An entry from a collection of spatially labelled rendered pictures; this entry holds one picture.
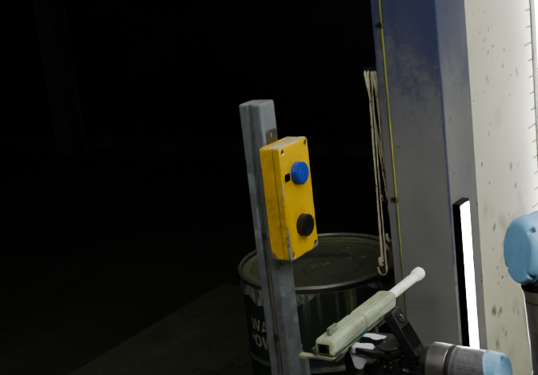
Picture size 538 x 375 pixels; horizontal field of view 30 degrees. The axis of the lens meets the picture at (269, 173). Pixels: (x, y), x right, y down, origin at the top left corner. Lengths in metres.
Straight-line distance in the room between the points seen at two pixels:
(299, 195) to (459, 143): 0.57
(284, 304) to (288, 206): 0.25
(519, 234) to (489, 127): 1.10
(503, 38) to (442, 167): 0.51
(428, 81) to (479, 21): 0.30
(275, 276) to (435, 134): 0.58
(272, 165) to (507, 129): 0.98
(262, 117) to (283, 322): 0.48
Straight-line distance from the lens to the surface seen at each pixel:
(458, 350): 2.18
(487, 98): 2.82
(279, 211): 2.20
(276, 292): 2.32
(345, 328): 2.24
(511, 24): 2.99
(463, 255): 2.65
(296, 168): 2.20
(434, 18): 2.52
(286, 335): 2.36
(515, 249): 1.78
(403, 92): 2.59
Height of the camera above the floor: 2.01
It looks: 14 degrees down
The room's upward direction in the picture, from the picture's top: 7 degrees counter-clockwise
